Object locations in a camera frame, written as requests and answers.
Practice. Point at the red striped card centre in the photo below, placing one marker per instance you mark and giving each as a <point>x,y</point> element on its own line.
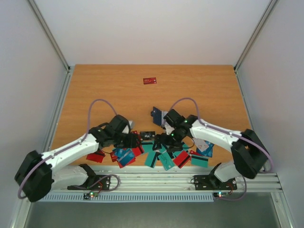
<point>138,151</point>

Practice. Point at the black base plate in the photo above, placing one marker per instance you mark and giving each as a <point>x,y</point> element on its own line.
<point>98,182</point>
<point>206,182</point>

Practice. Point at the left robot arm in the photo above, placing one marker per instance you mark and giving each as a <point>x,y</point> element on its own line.
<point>36,175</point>

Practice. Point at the teal striped card lower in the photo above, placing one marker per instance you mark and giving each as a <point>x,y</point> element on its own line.
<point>151,159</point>

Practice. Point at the grey slotted cable duct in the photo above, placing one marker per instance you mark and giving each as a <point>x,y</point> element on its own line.
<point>128,197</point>

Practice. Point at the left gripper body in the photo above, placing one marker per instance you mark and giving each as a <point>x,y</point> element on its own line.
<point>122,143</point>

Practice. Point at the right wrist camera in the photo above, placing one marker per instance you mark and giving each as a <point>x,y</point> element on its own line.
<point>168,129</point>

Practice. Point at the red striped card left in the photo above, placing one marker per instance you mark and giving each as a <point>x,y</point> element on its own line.
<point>97,156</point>

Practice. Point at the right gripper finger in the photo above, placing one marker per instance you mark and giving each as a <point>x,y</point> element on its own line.
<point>157,145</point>
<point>172,149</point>

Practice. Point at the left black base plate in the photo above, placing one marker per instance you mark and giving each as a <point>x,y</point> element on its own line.
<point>98,182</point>

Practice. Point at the white floral card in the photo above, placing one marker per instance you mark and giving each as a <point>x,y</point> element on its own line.
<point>200,144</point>

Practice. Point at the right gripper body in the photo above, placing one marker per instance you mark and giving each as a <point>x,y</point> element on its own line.
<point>163,141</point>

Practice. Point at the lone red card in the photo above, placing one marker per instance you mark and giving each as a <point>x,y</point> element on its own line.
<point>149,81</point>

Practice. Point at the teal striped card right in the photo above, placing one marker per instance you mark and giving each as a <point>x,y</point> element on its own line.
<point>199,161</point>

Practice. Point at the blue leather card holder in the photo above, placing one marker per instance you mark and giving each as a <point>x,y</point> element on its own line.
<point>158,116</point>

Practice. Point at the blue card pile centre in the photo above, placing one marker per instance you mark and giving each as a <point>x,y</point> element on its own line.
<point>123,156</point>

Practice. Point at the blue card right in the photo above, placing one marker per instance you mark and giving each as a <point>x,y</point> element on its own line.
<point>208,152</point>

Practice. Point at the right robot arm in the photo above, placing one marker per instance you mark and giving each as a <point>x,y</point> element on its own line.
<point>248,153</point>

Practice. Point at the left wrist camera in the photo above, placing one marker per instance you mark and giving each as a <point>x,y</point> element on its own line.
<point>128,127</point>

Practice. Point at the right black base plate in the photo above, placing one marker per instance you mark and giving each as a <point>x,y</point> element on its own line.
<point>206,182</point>

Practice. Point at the black VIP card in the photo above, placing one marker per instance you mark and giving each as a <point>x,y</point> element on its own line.
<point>147,135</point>

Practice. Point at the teal striped card centre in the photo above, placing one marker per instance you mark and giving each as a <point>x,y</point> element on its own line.
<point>147,146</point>

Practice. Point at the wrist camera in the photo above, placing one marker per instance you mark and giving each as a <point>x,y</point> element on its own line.
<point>168,129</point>
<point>128,127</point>

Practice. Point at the teal striped card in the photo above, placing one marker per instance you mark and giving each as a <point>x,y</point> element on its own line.
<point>151,159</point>
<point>147,146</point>
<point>199,161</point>

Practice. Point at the teal VIP card bottom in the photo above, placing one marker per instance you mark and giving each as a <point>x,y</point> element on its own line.
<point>166,161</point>

